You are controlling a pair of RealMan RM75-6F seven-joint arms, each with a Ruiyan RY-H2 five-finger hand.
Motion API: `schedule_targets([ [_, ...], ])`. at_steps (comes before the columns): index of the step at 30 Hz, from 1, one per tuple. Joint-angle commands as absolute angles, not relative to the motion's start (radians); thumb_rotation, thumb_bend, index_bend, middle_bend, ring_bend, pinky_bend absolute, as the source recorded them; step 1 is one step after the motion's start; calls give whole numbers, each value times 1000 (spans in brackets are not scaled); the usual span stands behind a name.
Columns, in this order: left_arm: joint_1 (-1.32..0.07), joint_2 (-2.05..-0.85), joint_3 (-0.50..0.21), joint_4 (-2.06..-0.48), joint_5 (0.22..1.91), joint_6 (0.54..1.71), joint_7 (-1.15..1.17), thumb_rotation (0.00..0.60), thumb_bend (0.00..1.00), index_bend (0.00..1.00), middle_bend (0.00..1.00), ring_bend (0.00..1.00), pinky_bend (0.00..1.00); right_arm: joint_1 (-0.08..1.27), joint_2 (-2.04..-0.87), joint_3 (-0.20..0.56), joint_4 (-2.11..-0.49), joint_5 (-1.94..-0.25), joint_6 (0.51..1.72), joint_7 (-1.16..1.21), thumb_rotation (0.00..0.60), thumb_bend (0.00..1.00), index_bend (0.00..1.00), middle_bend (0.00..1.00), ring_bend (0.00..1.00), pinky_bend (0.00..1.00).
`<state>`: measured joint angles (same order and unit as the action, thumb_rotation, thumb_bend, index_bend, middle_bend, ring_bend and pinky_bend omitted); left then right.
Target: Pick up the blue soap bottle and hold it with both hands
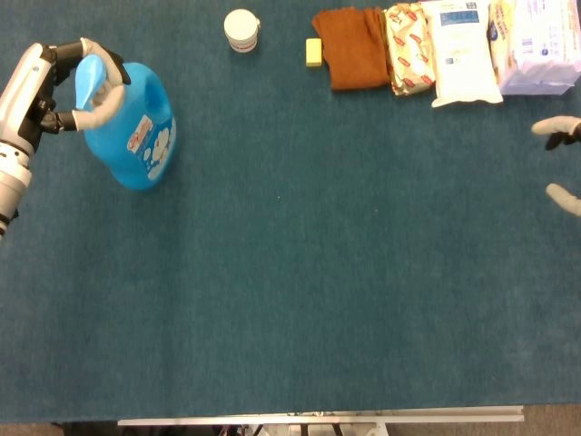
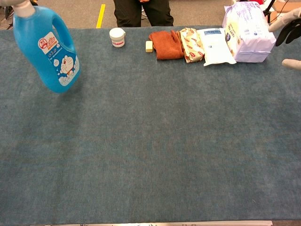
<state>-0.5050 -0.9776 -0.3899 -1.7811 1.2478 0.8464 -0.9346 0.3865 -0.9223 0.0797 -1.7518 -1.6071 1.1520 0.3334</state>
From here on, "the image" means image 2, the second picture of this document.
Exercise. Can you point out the black tripod stand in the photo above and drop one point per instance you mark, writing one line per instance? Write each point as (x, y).
(268, 9)

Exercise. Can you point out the lavender and cream tissue pack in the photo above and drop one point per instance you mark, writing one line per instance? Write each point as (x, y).
(251, 35)

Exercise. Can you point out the brown folded towel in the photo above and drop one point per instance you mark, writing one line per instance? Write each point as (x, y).
(167, 46)

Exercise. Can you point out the white wipes pack blue label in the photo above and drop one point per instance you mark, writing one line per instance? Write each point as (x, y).
(216, 47)

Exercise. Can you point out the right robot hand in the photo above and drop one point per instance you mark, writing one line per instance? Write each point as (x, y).
(291, 28)

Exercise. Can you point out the cardboard box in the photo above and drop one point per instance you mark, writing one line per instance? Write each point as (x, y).
(282, 5)

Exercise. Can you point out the cream red-print snack pack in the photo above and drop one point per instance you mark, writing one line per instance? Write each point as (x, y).
(192, 44)

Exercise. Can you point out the aluminium table edge rail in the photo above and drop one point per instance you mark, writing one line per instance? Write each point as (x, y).
(152, 223)

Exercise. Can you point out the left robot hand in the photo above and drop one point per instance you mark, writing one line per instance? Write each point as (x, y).
(9, 2)

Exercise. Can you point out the blue detergent pump bottle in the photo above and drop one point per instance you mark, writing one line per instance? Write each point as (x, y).
(37, 47)

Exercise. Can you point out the white round plastic jar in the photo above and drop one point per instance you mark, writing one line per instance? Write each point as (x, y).
(117, 36)

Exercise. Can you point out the person in black trousers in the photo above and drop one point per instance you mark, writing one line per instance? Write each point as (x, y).
(131, 14)

